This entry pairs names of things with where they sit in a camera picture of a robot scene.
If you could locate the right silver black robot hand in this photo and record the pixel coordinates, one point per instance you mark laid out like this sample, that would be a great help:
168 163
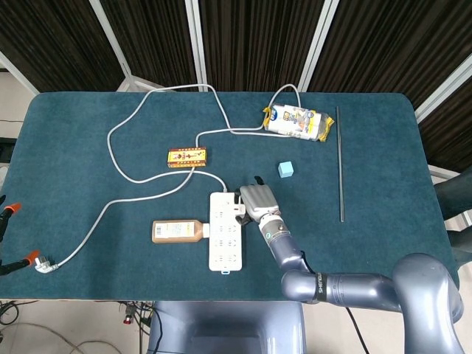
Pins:
260 201

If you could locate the white charger adapter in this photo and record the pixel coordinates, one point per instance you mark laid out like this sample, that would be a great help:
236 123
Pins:
239 208

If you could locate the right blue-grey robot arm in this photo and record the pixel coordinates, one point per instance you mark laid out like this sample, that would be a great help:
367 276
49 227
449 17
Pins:
368 287

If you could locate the white power strip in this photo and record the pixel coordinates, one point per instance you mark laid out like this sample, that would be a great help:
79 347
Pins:
225 250

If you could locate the light blue cube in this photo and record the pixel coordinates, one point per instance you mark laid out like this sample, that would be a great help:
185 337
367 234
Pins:
286 170

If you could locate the yellow red cardboard box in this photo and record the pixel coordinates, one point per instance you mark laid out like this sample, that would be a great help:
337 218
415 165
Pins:
188 158

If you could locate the thin metal rod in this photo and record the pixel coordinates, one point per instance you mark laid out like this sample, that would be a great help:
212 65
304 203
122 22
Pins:
340 166

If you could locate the pack of white bag rolls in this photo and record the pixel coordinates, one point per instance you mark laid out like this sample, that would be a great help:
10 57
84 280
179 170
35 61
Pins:
298 121

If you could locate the brown juice bottle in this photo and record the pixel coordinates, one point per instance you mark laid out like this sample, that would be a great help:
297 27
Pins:
177 232

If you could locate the blue-grey robot torso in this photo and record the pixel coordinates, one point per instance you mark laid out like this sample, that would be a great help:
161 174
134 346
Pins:
228 324

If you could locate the dark brown pleated curtain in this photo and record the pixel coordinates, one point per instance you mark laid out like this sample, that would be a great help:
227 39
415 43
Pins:
258 37

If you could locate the teal velvet table cloth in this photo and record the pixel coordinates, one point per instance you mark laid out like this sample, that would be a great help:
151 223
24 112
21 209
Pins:
73 184

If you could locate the dark grey rounded equipment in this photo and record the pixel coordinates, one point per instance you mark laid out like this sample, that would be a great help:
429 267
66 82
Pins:
453 195

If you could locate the black clamp orange tips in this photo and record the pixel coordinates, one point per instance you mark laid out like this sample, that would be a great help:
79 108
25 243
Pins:
32 255
14 208

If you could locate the black box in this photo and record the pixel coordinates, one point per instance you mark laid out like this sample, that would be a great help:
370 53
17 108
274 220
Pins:
6 149

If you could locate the white partition frame post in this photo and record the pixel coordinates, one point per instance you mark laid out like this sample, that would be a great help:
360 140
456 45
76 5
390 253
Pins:
442 90
319 37
197 37
110 37
18 72

